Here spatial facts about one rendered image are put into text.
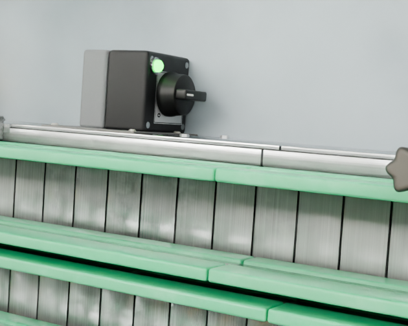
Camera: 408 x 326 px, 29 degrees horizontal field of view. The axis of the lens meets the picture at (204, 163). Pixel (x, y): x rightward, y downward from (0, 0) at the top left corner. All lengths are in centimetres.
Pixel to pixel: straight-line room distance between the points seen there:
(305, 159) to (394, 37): 17
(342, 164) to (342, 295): 13
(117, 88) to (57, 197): 12
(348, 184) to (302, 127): 25
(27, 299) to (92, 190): 14
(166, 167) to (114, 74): 21
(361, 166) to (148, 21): 35
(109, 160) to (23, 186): 19
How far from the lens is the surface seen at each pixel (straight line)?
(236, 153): 67
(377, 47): 76
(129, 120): 78
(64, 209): 77
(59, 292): 79
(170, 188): 70
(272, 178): 56
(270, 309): 57
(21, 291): 82
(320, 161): 64
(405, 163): 48
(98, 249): 64
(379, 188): 53
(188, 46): 85
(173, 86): 78
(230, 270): 59
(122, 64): 79
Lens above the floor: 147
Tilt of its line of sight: 60 degrees down
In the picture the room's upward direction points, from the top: 91 degrees counter-clockwise
